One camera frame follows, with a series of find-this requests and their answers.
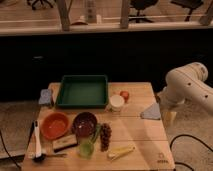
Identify dark red bowl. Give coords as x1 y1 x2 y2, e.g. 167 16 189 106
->
72 112 97 137

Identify green vegetable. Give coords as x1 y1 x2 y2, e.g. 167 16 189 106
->
91 123 101 143

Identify yellow banana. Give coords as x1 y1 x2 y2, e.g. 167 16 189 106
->
107 146 135 161

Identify orange plastic bowl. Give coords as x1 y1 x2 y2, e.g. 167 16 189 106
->
41 112 70 140

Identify grey cloth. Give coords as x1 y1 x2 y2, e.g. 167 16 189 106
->
140 102 161 120

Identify black office chair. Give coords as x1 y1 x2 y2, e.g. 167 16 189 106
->
129 0 158 23

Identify small red tomato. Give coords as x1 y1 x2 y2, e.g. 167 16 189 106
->
120 91 130 102

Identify black spoon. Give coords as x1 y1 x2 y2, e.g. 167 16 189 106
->
33 154 67 163

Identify green plastic tray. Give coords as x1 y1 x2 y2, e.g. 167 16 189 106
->
55 75 108 109

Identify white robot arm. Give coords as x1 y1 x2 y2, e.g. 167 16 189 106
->
158 62 213 127

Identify black cable left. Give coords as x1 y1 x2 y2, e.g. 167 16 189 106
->
0 129 23 170

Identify green plastic cup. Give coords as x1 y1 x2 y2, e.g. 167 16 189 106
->
78 140 94 158

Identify bunch of dark grapes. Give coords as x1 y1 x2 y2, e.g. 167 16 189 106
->
100 123 112 151

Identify black cable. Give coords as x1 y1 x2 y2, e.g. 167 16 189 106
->
169 133 213 171
0 129 23 170

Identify white paper cup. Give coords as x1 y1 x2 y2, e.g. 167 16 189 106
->
109 95 125 112

